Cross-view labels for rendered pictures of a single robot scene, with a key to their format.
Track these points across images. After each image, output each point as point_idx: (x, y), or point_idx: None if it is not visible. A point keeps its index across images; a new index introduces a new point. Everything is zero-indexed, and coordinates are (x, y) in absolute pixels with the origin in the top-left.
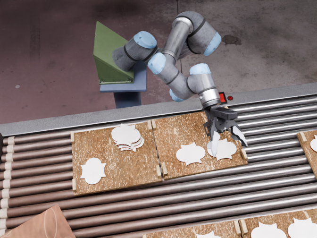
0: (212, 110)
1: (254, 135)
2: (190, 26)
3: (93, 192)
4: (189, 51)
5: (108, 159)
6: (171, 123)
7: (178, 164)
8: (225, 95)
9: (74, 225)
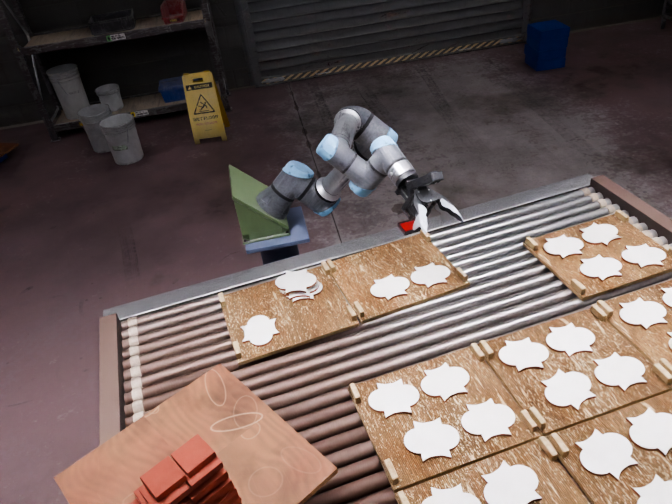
0: (409, 182)
1: (468, 256)
2: (357, 118)
3: (265, 356)
4: None
5: (278, 314)
6: (354, 261)
7: (376, 301)
8: None
9: None
